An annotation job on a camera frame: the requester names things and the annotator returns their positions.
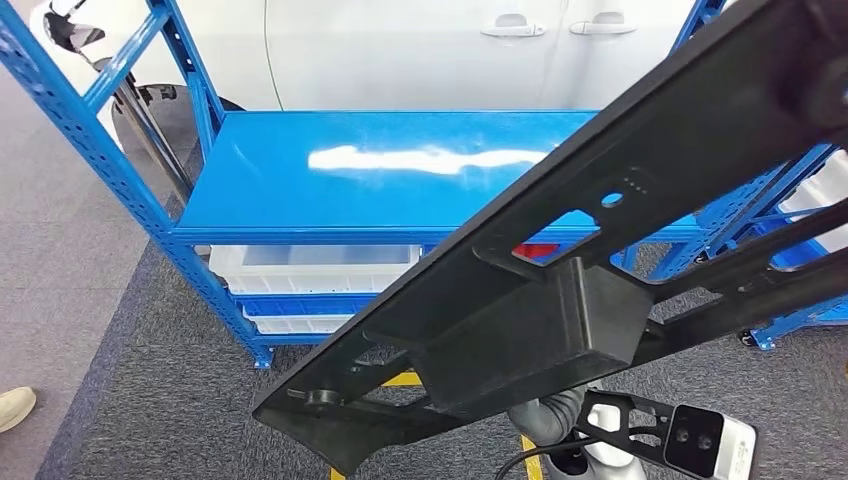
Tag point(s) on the black plastic plate bracket part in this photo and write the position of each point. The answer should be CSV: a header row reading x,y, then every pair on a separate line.
x,y
530,331

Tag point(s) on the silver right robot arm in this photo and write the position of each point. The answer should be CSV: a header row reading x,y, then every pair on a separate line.
x,y
550,414

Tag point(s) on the red part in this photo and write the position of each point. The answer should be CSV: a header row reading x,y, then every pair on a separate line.
x,y
535,251

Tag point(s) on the blue metal shelf rack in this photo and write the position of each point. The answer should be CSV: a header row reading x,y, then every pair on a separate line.
x,y
298,185

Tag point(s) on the yellow floor tape square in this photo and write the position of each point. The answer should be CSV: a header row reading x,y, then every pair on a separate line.
x,y
404,379

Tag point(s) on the blue plastic bin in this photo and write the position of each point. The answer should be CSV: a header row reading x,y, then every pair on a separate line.
x,y
298,306

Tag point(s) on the white car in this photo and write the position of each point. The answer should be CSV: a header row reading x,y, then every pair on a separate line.
x,y
397,60

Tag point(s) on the black car wheel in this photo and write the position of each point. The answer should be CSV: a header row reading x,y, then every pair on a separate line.
x,y
166,116

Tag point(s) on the large white plastic bin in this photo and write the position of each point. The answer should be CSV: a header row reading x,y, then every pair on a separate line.
x,y
821,192

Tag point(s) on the person's shoe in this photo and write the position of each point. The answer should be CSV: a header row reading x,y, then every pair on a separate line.
x,y
14,407

